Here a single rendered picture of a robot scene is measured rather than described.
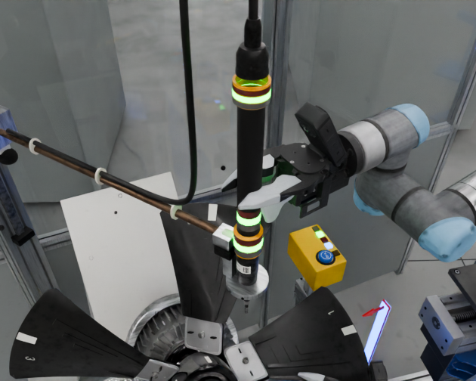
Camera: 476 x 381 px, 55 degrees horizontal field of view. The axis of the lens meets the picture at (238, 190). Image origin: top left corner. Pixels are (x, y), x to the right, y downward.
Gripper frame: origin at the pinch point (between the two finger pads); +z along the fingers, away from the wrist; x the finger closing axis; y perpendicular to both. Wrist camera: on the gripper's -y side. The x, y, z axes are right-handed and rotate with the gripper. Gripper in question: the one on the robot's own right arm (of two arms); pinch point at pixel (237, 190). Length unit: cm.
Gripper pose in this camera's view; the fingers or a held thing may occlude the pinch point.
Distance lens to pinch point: 60.3
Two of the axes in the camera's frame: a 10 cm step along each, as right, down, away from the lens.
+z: -8.3, 3.7, -4.1
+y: 0.0, 7.5, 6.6
